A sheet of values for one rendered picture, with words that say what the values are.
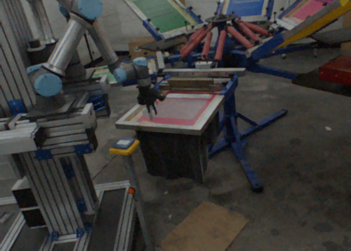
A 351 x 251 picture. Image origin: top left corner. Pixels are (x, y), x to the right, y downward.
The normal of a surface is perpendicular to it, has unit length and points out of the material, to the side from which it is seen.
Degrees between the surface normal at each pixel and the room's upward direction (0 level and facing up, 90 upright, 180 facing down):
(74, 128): 90
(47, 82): 95
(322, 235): 0
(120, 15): 90
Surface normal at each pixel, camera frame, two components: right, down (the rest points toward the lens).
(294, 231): -0.15, -0.88
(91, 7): 0.56, 0.19
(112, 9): -0.40, 0.47
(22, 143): 0.00, 0.44
